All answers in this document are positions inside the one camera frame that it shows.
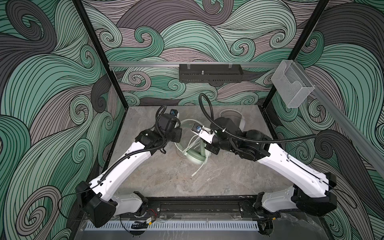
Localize mint green headphones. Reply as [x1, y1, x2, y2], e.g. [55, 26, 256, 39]
[175, 119, 211, 166]

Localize white headphones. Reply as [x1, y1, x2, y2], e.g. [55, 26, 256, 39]
[220, 109, 246, 131]

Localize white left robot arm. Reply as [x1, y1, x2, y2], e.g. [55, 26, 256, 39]
[76, 106, 182, 228]

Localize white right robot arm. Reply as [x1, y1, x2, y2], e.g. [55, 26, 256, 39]
[197, 118, 337, 217]

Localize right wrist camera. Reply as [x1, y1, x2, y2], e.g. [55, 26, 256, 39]
[191, 123, 215, 144]

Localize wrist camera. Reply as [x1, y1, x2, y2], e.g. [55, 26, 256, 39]
[191, 123, 215, 144]
[170, 109, 180, 118]

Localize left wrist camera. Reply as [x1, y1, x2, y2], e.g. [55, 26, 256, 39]
[170, 109, 180, 118]

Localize black perforated wall tray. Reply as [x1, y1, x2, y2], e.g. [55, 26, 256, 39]
[179, 65, 244, 87]

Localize aluminium wall rail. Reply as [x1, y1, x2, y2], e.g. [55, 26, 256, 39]
[108, 61, 280, 68]

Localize white slotted cable duct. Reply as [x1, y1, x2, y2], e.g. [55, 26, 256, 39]
[85, 220, 259, 232]

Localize clear plastic wall bin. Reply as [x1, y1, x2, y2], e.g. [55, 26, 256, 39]
[271, 60, 315, 109]

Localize black frame post left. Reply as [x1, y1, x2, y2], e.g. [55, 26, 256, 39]
[72, 0, 129, 111]

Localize black frame post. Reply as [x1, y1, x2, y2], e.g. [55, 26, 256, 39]
[72, 0, 129, 111]
[261, 0, 329, 112]

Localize black frame post right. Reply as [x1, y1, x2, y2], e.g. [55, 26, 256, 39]
[261, 0, 329, 112]

